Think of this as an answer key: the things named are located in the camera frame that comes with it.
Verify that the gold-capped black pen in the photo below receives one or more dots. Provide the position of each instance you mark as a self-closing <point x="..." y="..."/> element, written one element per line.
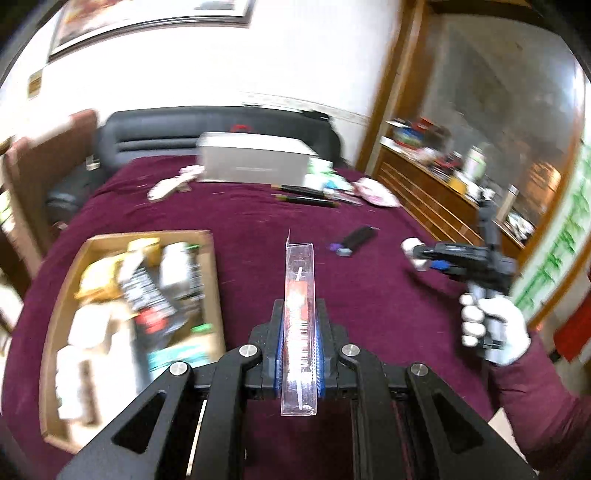
<point x="300" y="190"/>
<point x="307" y="201"/>

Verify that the yellow snack packet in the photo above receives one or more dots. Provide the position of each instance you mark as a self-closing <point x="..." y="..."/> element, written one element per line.
<point x="99" y="281"/>

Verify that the black leather sofa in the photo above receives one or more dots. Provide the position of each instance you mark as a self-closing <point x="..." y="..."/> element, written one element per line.
<point x="127" y="135"/>

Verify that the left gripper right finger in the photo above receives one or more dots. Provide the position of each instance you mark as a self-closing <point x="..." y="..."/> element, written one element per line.
<point x="407" y="422"/>

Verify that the framed horse painting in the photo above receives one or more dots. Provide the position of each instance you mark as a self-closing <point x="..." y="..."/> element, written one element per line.
<point x="84" y="22"/>

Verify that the pink cloth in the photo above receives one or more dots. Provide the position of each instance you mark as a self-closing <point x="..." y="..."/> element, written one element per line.
<point x="375" y="193"/>

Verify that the grey rectangular box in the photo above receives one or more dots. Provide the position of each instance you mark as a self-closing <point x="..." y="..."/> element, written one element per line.
<point x="253" y="158"/>

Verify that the wooden brick-pattern cabinet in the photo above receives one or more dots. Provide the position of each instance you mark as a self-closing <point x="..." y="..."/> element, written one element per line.
<point x="438" y="208"/>

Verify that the green cloth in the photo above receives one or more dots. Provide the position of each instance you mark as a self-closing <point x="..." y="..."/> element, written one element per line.
<point x="322" y="175"/>

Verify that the maroon velvet tablecloth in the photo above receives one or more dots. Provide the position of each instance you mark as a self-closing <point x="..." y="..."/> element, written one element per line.
<point x="401" y="315"/>

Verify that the white green-label bottle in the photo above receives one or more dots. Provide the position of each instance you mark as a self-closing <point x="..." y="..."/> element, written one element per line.
<point x="175" y="267"/>

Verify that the brown armchair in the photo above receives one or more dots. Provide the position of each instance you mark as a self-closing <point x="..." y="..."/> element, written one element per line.
<point x="30" y="167"/>

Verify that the white square box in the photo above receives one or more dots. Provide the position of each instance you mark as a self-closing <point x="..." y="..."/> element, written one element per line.
<point x="90" y="327"/>

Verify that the upper gold-capped black pen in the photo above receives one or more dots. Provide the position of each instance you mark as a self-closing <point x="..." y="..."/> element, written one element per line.
<point x="300" y="190"/>

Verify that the clear plastic blister pack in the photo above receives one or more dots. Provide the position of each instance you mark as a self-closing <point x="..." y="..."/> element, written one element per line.
<point x="299" y="351"/>

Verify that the shallow cardboard tray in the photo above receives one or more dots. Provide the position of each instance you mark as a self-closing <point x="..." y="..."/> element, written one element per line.
<point x="81" y="391"/>

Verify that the lower gold-capped black pen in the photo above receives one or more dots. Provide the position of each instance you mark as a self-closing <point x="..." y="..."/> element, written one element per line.
<point x="307" y="201"/>

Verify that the white gloved right hand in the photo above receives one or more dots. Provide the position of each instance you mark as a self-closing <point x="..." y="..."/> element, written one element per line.
<point x="479" y="315"/>

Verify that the purple-capped black marker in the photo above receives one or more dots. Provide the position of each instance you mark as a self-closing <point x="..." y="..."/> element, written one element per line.
<point x="354" y="241"/>

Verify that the small wall plaque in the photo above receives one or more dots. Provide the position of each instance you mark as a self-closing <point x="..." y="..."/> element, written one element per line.
<point x="34" y="84"/>

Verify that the white thermos jug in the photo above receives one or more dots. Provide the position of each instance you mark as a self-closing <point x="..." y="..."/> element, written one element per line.
<point x="474" y="164"/>

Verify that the black red snack pouch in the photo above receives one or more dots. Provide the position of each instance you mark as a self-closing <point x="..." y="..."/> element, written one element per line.
<point x="157" y="316"/>

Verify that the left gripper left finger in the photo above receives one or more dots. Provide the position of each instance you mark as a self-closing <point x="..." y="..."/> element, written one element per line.
<point x="189" y="422"/>

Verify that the maroon sleeved right forearm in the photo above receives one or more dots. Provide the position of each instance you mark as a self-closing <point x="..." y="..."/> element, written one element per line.
<point x="551" y="425"/>

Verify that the green-capped black marker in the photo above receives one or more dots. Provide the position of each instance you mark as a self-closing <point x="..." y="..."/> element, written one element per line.
<point x="194" y="301"/>

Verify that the teal wipes packet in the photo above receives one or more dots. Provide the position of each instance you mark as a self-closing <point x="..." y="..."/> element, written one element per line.
<point x="195" y="354"/>

